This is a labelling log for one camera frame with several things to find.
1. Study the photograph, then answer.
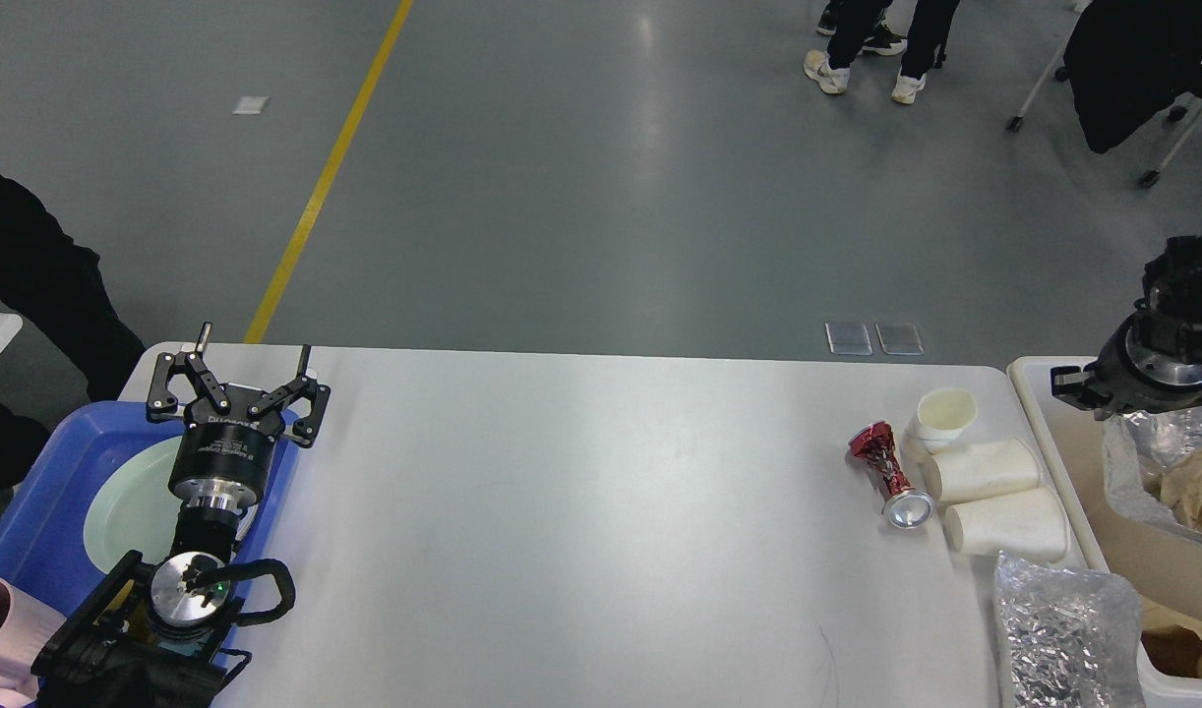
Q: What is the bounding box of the brown paper bag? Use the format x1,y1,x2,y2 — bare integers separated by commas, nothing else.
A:
1141,596,1202,679

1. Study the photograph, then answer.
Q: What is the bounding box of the aluminium foil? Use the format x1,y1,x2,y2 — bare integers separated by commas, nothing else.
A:
1102,407,1202,547

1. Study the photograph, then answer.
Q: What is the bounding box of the white foam container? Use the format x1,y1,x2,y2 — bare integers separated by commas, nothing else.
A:
944,487,1069,561

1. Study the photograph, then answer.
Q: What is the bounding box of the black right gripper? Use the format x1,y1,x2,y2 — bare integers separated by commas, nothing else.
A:
1051,317,1202,421

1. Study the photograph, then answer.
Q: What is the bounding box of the right floor plate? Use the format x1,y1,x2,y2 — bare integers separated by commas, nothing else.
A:
874,323,926,357

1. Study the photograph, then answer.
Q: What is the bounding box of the pink ribbed mug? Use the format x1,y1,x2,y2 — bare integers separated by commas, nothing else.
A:
0,578,67,707

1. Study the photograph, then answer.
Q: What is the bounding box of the upright white paper cup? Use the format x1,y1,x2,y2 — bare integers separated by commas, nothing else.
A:
906,388,978,453

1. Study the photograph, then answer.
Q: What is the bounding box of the left floor plate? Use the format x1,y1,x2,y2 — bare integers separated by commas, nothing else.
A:
825,322,871,357

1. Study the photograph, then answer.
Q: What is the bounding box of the white paper cup lying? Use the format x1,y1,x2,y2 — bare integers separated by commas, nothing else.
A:
922,438,1042,502

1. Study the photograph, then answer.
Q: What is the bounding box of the green plate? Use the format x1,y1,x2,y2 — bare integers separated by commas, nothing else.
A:
81,436,260,575

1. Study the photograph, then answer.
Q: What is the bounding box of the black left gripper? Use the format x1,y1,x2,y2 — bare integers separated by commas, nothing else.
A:
147,323,331,512

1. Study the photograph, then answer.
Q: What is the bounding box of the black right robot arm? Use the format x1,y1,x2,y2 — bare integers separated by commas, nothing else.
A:
1051,236,1202,421

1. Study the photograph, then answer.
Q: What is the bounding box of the person with dark sneakers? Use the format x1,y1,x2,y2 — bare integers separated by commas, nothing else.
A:
815,1,908,55

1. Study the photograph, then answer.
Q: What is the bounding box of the white plastic bin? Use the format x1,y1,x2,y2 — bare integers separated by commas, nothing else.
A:
1008,355,1202,701

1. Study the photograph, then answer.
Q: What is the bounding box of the chair with black jacket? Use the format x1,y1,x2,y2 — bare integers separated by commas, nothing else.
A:
1005,1,1202,190

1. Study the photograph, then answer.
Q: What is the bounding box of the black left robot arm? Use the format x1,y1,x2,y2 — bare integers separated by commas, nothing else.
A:
31,325,331,707

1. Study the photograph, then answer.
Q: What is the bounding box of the floor plate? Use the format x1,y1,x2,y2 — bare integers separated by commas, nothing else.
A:
825,322,871,357
874,323,926,357

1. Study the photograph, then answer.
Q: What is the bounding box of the blue plastic tray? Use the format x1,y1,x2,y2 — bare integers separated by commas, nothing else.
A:
0,401,296,620

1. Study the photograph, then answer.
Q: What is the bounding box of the person in black trousers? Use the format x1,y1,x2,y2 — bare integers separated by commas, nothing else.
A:
803,1,959,106

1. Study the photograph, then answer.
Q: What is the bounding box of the red snack wrapper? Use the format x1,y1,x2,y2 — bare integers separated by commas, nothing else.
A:
847,421,935,530

